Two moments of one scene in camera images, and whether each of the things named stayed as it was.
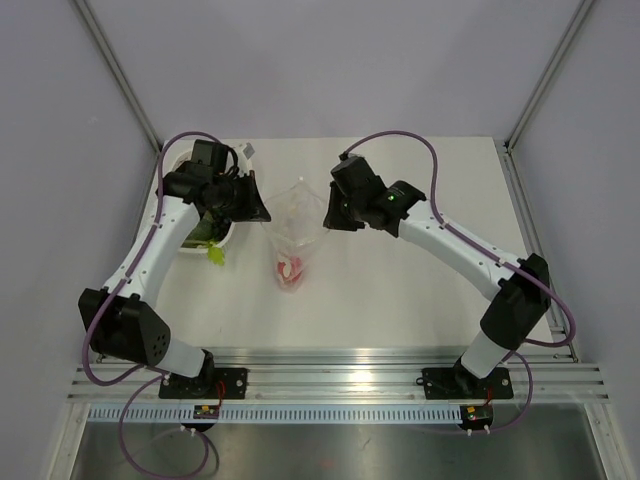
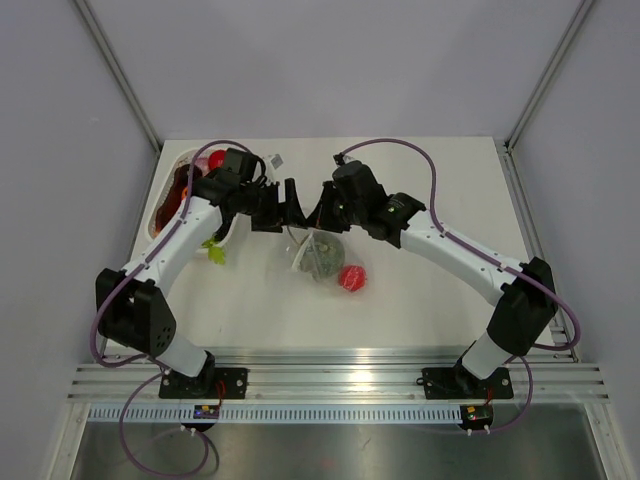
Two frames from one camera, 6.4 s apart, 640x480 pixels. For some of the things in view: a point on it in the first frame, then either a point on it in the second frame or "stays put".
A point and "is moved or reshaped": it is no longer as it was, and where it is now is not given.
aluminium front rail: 347,376 stays put
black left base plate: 211,384 stays put
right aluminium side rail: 556,305 stays put
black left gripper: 252,208 → 272,223
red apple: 289,269 → 352,278
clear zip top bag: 294,221 is moved or reshaped
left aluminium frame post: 103,41 stays put
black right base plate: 459,384 stays put
